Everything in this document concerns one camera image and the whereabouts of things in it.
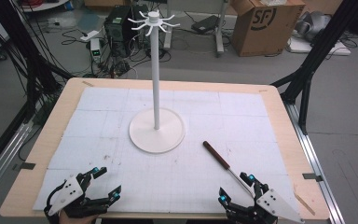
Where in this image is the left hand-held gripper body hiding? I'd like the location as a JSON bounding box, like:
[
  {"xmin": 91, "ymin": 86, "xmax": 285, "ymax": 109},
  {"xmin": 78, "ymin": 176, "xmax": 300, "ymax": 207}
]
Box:
[{"xmin": 44, "ymin": 174, "xmax": 111, "ymax": 220}]

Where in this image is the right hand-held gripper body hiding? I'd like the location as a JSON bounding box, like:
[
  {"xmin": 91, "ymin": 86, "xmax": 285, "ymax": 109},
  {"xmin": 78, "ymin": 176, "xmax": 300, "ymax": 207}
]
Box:
[{"xmin": 226, "ymin": 188, "xmax": 306, "ymax": 224}]

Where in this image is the brown-handled metal utensil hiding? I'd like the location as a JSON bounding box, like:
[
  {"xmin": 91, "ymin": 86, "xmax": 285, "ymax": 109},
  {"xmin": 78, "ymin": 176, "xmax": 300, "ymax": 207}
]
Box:
[{"xmin": 202, "ymin": 140, "xmax": 257, "ymax": 197}]

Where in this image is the white hook stand rack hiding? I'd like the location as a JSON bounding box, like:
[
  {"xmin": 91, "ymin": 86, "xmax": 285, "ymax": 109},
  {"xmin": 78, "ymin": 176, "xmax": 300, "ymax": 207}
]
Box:
[{"xmin": 127, "ymin": 9, "xmax": 186, "ymax": 155}]

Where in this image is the person's left hand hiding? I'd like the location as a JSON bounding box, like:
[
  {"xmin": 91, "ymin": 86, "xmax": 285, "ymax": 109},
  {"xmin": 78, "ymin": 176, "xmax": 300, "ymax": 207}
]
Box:
[{"xmin": 58, "ymin": 209, "xmax": 98, "ymax": 224}]

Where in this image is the long brown tape strip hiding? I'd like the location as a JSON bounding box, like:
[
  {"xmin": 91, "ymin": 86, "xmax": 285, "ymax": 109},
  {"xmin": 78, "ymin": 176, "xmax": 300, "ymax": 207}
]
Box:
[{"xmin": 294, "ymin": 191, "xmax": 317, "ymax": 217}]

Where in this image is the black table clip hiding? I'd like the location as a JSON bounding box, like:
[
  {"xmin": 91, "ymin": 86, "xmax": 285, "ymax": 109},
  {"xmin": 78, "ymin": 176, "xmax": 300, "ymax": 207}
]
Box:
[
  {"xmin": 11, "ymin": 161, "xmax": 37, "ymax": 172},
  {"xmin": 302, "ymin": 172, "xmax": 324, "ymax": 183}
]

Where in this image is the white grid paper mat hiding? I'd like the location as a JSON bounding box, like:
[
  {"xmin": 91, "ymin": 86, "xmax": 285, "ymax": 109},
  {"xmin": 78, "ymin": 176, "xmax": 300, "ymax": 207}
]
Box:
[{"xmin": 32, "ymin": 87, "xmax": 302, "ymax": 216}]

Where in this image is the white device with green display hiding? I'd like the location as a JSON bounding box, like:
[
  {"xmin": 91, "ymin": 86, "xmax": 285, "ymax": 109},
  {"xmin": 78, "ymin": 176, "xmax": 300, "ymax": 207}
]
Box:
[{"xmin": 89, "ymin": 37, "xmax": 103, "ymax": 63}]

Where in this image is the white power strip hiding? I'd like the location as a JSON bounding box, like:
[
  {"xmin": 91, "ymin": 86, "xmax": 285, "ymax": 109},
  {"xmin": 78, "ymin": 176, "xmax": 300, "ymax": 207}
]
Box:
[{"xmin": 79, "ymin": 29, "xmax": 101, "ymax": 43}]

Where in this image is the black computer tower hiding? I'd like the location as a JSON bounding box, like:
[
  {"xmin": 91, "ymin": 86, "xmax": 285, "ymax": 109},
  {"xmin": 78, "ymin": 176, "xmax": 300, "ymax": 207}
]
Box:
[{"xmin": 103, "ymin": 5, "xmax": 135, "ymax": 58}]

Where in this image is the white flat board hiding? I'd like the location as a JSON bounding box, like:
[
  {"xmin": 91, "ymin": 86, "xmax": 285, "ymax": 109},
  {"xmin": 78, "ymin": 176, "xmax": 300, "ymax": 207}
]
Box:
[{"xmin": 288, "ymin": 36, "xmax": 352, "ymax": 57}]

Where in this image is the brown cardboard box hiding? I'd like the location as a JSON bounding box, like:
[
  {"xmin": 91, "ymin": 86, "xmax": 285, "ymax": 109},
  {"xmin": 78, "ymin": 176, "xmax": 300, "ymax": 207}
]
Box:
[{"xmin": 230, "ymin": 0, "xmax": 307, "ymax": 58}]

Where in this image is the grey metal stand leg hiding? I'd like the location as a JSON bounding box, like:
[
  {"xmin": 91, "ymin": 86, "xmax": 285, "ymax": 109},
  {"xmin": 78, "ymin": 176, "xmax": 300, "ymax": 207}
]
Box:
[{"xmin": 213, "ymin": 0, "xmax": 231, "ymax": 58}]

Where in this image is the black flat device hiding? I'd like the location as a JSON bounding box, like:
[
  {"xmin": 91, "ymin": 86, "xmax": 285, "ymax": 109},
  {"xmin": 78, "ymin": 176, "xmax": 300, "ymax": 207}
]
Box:
[{"xmin": 191, "ymin": 14, "xmax": 220, "ymax": 35}]

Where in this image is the grey bag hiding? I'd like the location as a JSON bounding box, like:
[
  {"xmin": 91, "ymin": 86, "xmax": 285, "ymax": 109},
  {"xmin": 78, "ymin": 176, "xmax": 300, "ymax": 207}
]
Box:
[{"xmin": 294, "ymin": 10, "xmax": 333, "ymax": 42}]

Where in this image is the aluminium rail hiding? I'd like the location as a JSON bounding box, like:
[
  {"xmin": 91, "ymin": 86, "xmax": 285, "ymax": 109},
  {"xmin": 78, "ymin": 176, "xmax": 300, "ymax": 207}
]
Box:
[
  {"xmin": 0, "ymin": 119, "xmax": 35, "ymax": 206},
  {"xmin": 283, "ymin": 102, "xmax": 346, "ymax": 224}
]

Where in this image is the black floor cable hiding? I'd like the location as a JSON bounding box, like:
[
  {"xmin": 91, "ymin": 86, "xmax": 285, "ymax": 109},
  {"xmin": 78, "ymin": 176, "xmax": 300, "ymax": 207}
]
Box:
[{"xmin": 61, "ymin": 28, "xmax": 90, "ymax": 47}]

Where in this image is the black frame post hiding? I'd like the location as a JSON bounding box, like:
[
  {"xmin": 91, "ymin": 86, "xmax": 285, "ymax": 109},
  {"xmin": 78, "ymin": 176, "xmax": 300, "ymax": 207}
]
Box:
[
  {"xmin": 0, "ymin": 0, "xmax": 76, "ymax": 123},
  {"xmin": 269, "ymin": 0, "xmax": 358, "ymax": 136}
]

